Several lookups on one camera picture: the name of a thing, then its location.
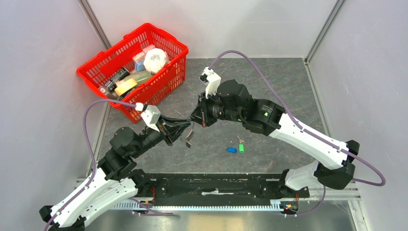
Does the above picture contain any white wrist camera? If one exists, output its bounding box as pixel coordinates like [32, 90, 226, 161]
[199, 67, 221, 99]
[135, 103, 161, 132]

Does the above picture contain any purple cable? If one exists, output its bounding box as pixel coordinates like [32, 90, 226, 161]
[43, 99, 144, 231]
[208, 50, 387, 187]

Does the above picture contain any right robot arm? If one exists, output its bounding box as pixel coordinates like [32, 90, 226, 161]
[189, 79, 359, 197]

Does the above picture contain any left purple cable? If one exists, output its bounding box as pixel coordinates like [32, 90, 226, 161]
[43, 99, 144, 231]

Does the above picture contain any red plastic shopping basket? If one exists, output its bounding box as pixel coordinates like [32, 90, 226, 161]
[77, 23, 189, 105]

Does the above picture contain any blue tag key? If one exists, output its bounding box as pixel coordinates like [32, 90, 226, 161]
[226, 147, 238, 154]

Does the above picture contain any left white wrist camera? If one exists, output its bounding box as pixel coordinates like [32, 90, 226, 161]
[135, 103, 161, 132]

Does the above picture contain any pink white box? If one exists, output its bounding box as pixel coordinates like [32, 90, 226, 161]
[132, 44, 156, 63]

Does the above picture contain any white round package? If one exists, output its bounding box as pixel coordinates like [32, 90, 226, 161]
[143, 48, 170, 74]

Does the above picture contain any green bottle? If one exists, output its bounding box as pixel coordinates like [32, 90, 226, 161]
[123, 70, 152, 85]

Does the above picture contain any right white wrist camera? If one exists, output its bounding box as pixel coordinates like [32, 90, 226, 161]
[199, 67, 221, 99]

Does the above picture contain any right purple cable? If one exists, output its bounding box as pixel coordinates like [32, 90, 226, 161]
[208, 50, 387, 187]

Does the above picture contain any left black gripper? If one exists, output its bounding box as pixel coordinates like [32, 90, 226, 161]
[131, 114, 191, 157]

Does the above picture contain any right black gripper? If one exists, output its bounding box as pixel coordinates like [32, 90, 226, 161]
[188, 89, 244, 127]

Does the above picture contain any yellow box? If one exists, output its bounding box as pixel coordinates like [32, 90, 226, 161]
[114, 78, 137, 96]

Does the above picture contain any white slotted cable duct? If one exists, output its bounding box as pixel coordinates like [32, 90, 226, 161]
[111, 200, 284, 212]

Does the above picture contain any green tag key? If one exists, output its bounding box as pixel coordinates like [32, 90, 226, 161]
[237, 135, 245, 153]

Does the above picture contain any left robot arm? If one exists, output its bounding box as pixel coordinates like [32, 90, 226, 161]
[39, 116, 191, 231]

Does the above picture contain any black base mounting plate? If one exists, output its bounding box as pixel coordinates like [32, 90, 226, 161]
[136, 173, 310, 206]

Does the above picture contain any blue small box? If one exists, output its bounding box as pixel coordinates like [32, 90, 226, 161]
[134, 61, 145, 72]

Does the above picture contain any keyring with key bunch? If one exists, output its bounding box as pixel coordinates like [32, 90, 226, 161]
[181, 124, 194, 148]

